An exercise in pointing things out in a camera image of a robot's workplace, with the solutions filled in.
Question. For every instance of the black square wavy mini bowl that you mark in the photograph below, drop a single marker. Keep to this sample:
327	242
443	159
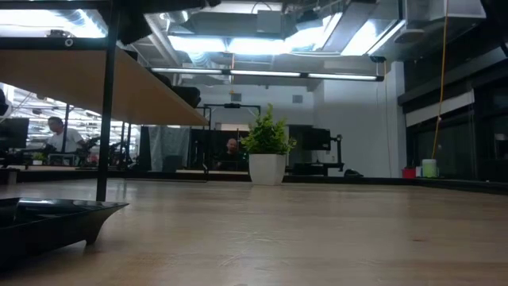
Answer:
186	95

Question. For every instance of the long ceiling light bar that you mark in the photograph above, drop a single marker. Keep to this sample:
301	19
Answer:
266	73

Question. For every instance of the grey wall vent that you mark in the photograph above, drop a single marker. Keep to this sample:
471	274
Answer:
236	97
297	99

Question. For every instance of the small background potted plant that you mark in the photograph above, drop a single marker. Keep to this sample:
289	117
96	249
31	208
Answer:
37	158

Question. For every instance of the grey fabric panel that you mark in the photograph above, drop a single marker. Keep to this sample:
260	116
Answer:
168	145

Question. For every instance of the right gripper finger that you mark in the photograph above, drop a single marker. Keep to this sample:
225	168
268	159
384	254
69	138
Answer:
135	25

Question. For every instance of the black monitor on stand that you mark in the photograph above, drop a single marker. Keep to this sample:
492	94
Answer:
315	139

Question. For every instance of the black square mini plate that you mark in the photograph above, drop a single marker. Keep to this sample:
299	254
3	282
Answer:
132	55
51	222

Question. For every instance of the person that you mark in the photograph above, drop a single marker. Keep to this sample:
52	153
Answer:
61	137
232	150

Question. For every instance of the red plastic box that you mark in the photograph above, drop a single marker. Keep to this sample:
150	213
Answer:
409	172

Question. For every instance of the black gantry frame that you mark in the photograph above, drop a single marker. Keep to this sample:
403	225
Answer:
232	105

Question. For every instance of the wooden shelf black metal frame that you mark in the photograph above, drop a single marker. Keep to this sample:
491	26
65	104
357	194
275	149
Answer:
71	79

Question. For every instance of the green plant white pot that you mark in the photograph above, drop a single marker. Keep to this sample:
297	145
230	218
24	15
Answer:
268	135

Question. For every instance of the black computer monitor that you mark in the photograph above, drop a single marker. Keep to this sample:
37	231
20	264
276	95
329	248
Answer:
14	133

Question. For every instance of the silver ceiling air duct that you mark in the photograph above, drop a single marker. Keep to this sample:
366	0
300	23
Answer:
176	16

